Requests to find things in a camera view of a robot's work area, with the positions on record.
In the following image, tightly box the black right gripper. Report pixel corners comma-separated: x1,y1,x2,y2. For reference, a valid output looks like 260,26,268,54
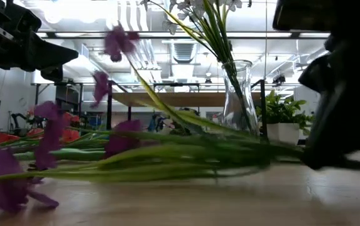
298,28,360,171

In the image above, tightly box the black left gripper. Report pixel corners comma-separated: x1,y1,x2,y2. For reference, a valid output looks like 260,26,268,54
0,0,79,83

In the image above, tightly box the orange artificial flower stem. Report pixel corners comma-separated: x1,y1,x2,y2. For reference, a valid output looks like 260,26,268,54
0,111,111,151

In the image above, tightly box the purple artificial flower stem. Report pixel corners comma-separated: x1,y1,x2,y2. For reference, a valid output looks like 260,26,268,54
0,23,306,214

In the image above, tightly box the clear glass vase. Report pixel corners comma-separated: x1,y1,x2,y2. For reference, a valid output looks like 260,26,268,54
221,59,261,137

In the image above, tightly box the white artificial flower stem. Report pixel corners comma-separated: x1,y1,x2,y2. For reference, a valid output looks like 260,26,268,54
138,0,259,132

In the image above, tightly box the wooden shelf with black legs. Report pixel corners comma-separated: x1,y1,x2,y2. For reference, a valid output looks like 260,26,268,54
107,80,268,141

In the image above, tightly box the black storage rack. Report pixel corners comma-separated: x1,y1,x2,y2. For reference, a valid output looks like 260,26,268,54
53,83,83,126

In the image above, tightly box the white pillar unit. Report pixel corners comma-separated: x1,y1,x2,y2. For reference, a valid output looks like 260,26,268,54
293,86,321,139

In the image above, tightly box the black beam with light strips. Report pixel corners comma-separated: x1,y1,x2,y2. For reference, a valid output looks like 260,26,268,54
36,30,331,40

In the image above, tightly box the green plant in white pot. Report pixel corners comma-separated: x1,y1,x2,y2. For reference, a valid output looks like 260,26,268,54
256,90,315,145

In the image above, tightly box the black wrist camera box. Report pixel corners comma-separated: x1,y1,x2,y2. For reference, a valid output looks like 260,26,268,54
272,0,335,32

